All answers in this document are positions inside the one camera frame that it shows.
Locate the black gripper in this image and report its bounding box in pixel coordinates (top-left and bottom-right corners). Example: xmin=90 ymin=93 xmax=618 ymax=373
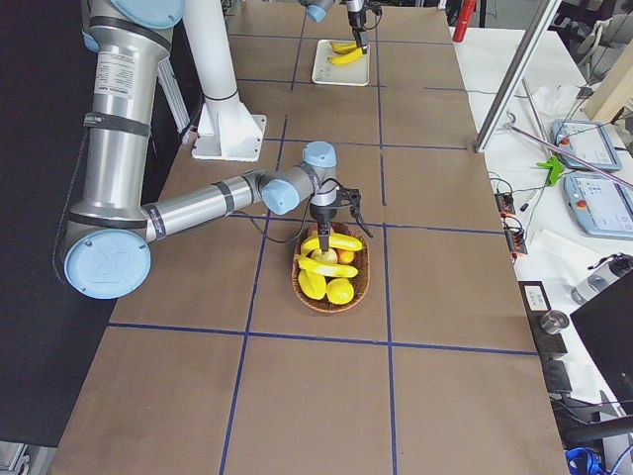
xmin=347 ymin=7 xmax=369 ymax=54
xmin=310 ymin=190 xmax=338 ymax=253

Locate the yellow banana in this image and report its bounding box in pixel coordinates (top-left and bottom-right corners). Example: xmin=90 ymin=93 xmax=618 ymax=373
xmin=327 ymin=48 xmax=364 ymax=66
xmin=296 ymin=256 xmax=358 ymax=278
xmin=330 ymin=42 xmax=357 ymax=54
xmin=300 ymin=233 xmax=363 ymax=255

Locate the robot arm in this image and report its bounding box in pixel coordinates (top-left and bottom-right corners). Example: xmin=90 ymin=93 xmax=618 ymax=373
xmin=299 ymin=0 xmax=382 ymax=54
xmin=61 ymin=1 xmax=337 ymax=300

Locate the brown wicker basket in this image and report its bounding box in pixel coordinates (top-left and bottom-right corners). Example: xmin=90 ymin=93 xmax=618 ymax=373
xmin=291 ymin=222 xmax=370 ymax=315

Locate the pale green apple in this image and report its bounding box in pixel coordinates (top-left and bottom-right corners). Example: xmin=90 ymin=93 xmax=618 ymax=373
xmin=310 ymin=248 xmax=338 ymax=263

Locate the white bear tray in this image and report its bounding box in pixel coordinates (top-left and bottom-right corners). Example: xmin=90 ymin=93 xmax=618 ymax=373
xmin=312 ymin=40 xmax=370 ymax=87

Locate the yellow lemon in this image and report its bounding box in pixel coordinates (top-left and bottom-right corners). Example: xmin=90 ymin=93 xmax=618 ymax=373
xmin=326 ymin=278 xmax=355 ymax=305

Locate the red cylinder bottle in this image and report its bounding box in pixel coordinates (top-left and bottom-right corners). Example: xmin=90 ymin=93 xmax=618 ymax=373
xmin=452 ymin=0 xmax=477 ymax=43

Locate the long reacher grabber tool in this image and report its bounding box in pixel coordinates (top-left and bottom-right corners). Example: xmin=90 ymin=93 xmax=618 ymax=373
xmin=501 ymin=122 xmax=633 ymax=190

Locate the blue teach pendant far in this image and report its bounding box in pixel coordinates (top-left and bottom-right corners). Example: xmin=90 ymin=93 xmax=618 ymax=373
xmin=551 ymin=119 xmax=622 ymax=172

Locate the blue teach pendant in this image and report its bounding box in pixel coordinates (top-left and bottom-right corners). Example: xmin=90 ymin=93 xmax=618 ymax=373
xmin=551 ymin=119 xmax=622 ymax=172
xmin=563 ymin=173 xmax=632 ymax=239

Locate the steel cup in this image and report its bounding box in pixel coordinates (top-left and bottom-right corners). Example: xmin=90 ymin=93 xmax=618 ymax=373
xmin=539 ymin=310 xmax=570 ymax=334

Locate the blue teach pendant near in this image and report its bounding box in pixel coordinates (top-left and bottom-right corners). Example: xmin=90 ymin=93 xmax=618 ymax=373
xmin=563 ymin=173 xmax=632 ymax=239

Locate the white pedestal column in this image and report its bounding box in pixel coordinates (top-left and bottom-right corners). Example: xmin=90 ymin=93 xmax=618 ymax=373
xmin=183 ymin=0 xmax=266 ymax=162

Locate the aluminium frame post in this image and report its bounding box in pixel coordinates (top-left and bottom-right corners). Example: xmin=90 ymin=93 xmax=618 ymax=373
xmin=475 ymin=0 xmax=562 ymax=152

